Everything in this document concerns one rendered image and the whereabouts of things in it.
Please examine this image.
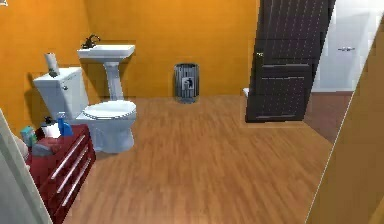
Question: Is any grey metal trash bin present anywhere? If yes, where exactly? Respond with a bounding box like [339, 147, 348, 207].
[173, 62, 200, 104]

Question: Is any dark brown room door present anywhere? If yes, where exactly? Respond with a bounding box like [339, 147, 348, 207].
[245, 0, 337, 124]

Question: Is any black sink faucet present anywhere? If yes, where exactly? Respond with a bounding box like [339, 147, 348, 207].
[81, 34, 101, 50]

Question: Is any blue spray bottle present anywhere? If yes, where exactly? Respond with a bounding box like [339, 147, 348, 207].
[56, 111, 74, 137]

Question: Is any red chest of drawers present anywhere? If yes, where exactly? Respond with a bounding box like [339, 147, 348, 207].
[25, 123, 97, 224]

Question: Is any white soap dispenser bottle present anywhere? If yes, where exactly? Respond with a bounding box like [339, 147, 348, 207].
[40, 116, 62, 139]

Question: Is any white toilet paper roll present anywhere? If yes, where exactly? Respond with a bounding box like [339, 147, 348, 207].
[44, 52, 61, 78]

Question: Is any grey folded cloth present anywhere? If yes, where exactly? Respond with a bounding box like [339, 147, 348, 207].
[31, 143, 55, 158]

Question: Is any teal box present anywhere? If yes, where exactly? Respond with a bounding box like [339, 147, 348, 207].
[20, 125, 38, 148]

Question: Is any white room door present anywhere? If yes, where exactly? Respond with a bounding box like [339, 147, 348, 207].
[311, 0, 384, 93]

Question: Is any white pedestal sink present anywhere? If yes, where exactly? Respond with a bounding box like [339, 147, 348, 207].
[76, 44, 136, 102]

